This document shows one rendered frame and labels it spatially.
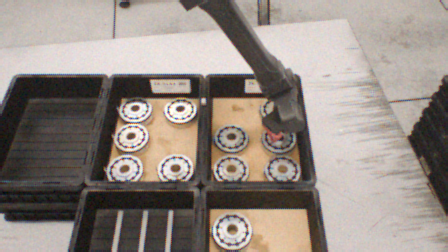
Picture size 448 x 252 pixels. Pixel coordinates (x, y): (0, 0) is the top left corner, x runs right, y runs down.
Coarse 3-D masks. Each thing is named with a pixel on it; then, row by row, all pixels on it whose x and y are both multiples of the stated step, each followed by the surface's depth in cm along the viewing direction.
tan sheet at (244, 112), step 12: (216, 108) 132; (228, 108) 132; (240, 108) 132; (252, 108) 132; (216, 120) 129; (228, 120) 129; (240, 120) 129; (252, 120) 129; (252, 132) 126; (252, 144) 124; (216, 156) 121; (240, 156) 121; (252, 156) 121; (264, 156) 121; (252, 168) 118; (300, 168) 119; (252, 180) 116; (264, 180) 116; (300, 180) 116
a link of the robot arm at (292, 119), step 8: (288, 72) 99; (288, 88) 102; (296, 88) 102; (272, 96) 104; (280, 96) 102; (288, 96) 101; (280, 104) 101; (288, 104) 100; (296, 104) 102; (280, 112) 100; (288, 112) 99; (296, 112) 100; (288, 120) 99; (296, 120) 99; (288, 128) 101; (296, 128) 102
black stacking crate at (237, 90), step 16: (224, 80) 128; (240, 80) 128; (224, 96) 134; (240, 96) 134; (256, 96) 134; (208, 128) 116; (208, 144) 116; (304, 144) 114; (208, 160) 116; (304, 160) 114; (208, 176) 117; (304, 176) 114
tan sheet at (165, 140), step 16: (160, 112) 131; (160, 128) 127; (176, 128) 127; (192, 128) 127; (160, 144) 124; (176, 144) 124; (192, 144) 124; (112, 160) 120; (144, 160) 120; (160, 160) 120; (192, 160) 120; (144, 176) 117
